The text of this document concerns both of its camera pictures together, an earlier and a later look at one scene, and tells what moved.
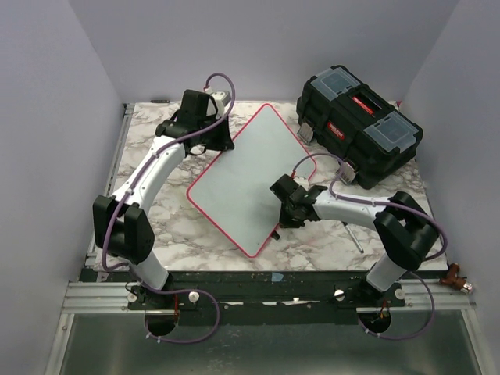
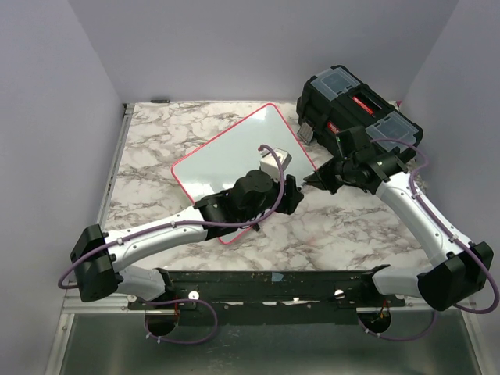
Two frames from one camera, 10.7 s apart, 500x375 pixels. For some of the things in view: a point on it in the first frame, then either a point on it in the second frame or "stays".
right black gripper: (286, 223) -> (322, 176)
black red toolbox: (346, 119) stays
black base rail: (258, 298) stays
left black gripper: (225, 142) -> (294, 196)
